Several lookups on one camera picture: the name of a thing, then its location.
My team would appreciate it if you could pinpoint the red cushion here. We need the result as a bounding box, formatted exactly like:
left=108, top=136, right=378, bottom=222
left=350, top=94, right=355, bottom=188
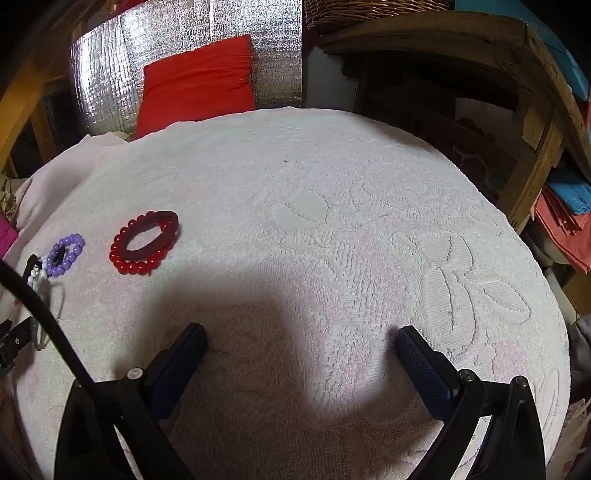
left=135, top=34, right=257, bottom=139

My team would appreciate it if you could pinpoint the purple bead bracelet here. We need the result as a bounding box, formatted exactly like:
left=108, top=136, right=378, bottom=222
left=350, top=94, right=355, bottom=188
left=46, top=233, right=86, bottom=278

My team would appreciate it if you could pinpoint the blue folded cloth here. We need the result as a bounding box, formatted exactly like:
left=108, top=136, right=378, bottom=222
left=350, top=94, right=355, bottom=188
left=545, top=167, right=591, bottom=216

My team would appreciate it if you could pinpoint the red bead bracelet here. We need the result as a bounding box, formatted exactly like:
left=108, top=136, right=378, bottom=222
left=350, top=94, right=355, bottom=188
left=109, top=210, right=180, bottom=277

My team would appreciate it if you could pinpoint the salmon folded cloth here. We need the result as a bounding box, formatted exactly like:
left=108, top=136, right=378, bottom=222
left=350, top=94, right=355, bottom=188
left=534, top=187, right=591, bottom=274

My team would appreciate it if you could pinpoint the white embossed towel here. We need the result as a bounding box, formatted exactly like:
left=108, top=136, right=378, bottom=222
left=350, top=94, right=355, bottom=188
left=9, top=107, right=571, bottom=480

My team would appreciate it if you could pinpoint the wooden cabinet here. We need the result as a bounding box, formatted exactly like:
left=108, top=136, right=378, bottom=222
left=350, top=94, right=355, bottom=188
left=0, top=28, right=80, bottom=182

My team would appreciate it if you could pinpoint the wicker basket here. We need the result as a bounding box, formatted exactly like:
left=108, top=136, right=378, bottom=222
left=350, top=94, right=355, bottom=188
left=302, top=0, right=452, bottom=29

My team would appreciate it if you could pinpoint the black and white bead bracelet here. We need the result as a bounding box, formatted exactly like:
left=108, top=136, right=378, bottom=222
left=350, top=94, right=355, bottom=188
left=25, top=267, right=49, bottom=291

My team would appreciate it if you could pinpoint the wooden table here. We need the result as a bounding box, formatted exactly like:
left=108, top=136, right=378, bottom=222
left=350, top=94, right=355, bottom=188
left=318, top=11, right=591, bottom=236

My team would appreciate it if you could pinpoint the silver foil insulation mat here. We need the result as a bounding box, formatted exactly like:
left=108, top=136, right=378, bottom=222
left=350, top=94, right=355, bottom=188
left=69, top=8, right=303, bottom=137

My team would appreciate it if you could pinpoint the black cable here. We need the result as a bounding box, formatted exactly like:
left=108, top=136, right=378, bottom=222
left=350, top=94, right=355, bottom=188
left=0, top=263, right=98, bottom=388

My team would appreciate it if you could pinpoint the pale pink blanket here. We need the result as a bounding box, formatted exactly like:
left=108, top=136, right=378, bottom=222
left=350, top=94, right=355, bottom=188
left=14, top=133, right=137, bottom=232

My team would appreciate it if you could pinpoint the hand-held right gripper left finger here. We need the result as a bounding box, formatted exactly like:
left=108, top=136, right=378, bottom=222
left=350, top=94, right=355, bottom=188
left=54, top=323, right=208, bottom=480

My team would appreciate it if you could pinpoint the magenta cloth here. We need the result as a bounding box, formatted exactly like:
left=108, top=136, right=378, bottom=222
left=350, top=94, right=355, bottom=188
left=0, top=216, right=20, bottom=260

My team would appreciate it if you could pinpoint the dark red ring bracelet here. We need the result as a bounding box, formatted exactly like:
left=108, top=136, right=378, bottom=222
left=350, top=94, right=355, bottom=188
left=115, top=210, right=180, bottom=262

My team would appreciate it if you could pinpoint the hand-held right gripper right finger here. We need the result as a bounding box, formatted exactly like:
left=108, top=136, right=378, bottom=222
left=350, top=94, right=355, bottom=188
left=396, top=325, right=548, bottom=480

